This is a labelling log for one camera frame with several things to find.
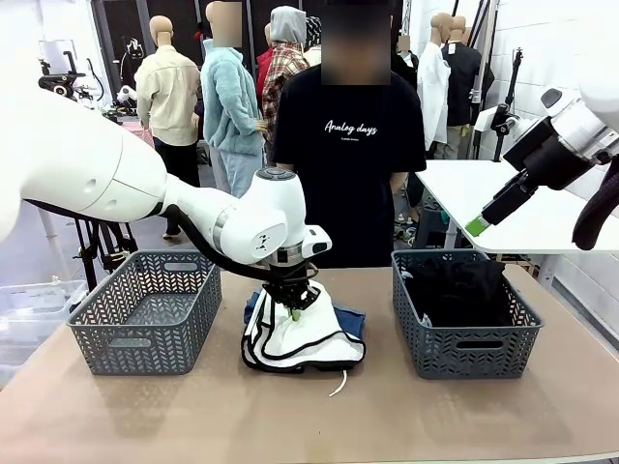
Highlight mannequin in white shirt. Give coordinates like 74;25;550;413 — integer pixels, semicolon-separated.
416;12;454;160

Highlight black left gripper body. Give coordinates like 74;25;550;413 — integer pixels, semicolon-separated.
263;263;320;295

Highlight right arm black cable sleeve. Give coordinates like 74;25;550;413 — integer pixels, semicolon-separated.
573;157;619;252

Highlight white garment with black trim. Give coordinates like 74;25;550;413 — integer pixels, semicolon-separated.
240;279;368;374

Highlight black camera tripod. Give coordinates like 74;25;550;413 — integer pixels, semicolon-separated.
37;50;139;291

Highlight grey plastic lattice basket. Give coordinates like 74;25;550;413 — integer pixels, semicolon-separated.
390;248;545;381
66;248;223;377

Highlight pink checkered tablecloth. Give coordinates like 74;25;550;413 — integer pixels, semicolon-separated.
113;120;157;146

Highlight mannequin in plaid hooded shirt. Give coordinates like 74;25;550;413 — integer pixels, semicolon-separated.
254;5;310;146

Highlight black light stand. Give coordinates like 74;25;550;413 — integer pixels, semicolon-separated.
492;46;526;163

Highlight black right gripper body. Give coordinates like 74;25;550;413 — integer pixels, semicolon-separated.
502;115;599;192

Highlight mannequin in black shirt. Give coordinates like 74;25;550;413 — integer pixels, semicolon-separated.
442;14;497;160

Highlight mannequin in cream shirt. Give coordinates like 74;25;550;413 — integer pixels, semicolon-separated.
133;14;204;242

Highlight mannequin in light blue fleece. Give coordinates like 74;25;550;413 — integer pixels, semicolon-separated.
200;0;268;200

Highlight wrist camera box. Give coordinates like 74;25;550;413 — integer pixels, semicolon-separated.
473;102;536;142
302;224;335;256

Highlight person in black T-shirt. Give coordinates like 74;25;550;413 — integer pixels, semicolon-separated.
270;0;427;270

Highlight white table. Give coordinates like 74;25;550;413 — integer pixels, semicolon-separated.
415;159;619;289

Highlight dark blue denim shorts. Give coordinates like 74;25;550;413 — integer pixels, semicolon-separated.
243;294;368;342

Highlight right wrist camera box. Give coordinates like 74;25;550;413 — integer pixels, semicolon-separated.
473;102;536;142

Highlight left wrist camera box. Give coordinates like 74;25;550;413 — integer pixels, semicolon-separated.
302;224;335;256

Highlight clear plastic storage box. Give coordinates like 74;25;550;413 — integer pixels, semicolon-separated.
0;278;88;378

